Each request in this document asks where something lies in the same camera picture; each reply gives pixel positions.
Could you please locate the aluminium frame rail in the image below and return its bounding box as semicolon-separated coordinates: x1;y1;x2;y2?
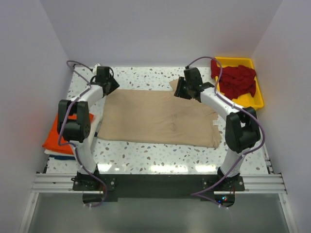
31;174;287;194

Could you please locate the white folded t shirt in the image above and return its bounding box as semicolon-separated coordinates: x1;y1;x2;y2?
44;114;102;158

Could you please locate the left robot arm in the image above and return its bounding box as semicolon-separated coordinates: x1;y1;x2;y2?
57;66;120;190

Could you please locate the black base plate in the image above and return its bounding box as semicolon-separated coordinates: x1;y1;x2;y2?
72;173;245;203

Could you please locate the dark red t shirt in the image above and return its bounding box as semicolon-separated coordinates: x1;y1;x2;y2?
219;65;256;100

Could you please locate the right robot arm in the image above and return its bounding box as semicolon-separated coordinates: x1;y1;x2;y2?
174;67;263;191

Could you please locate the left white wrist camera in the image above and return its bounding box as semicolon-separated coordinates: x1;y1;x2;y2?
92;63;101;75

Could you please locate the yellow plastic tray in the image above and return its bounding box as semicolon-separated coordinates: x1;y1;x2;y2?
216;57;264;110

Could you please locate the beige t shirt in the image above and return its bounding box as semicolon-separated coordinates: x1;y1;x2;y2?
98;80;222;148

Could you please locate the orange folded t shirt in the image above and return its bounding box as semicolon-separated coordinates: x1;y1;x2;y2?
42;112;95;156

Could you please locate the blue folded t shirt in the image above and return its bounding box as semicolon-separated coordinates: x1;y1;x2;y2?
53;131;98;161

